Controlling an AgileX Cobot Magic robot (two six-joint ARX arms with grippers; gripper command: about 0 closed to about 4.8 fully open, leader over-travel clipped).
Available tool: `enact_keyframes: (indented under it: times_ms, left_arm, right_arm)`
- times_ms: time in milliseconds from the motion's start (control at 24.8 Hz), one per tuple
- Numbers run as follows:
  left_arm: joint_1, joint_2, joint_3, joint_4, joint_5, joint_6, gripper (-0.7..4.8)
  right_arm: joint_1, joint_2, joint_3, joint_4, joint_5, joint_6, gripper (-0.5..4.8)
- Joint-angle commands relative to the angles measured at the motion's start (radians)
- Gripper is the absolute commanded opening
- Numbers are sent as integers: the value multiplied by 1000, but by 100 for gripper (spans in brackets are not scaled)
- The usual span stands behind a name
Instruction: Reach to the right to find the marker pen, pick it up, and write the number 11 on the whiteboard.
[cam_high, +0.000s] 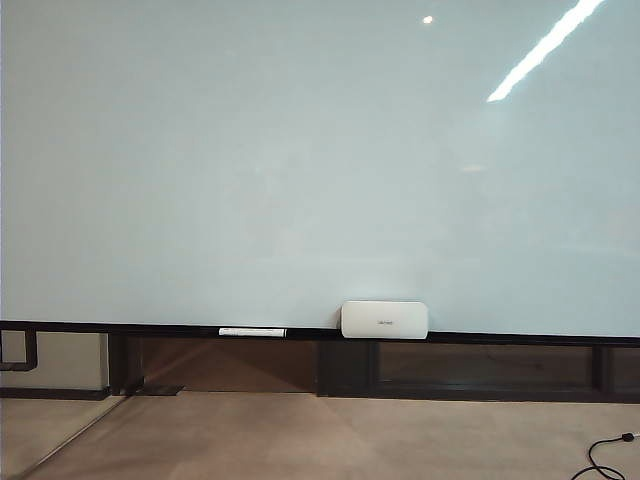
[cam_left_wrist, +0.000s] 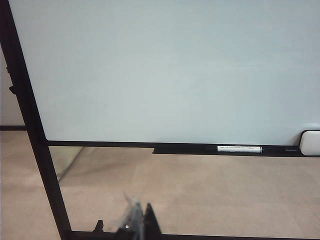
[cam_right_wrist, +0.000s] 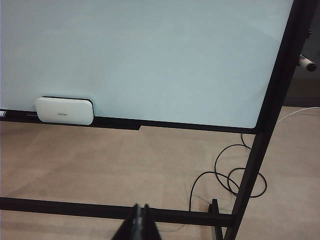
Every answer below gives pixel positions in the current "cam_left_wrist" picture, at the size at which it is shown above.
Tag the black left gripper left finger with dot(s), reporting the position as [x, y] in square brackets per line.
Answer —
[135, 220]

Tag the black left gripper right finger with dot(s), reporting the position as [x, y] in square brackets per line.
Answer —
[151, 225]

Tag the white marker with black caps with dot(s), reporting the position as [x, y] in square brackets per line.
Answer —
[237, 149]

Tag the black whiteboard pen tray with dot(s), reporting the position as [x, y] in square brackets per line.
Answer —
[187, 151]

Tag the white glass whiteboard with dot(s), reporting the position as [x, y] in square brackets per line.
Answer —
[160, 75]

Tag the white rectangular board eraser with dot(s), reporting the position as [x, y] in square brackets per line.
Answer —
[311, 143]

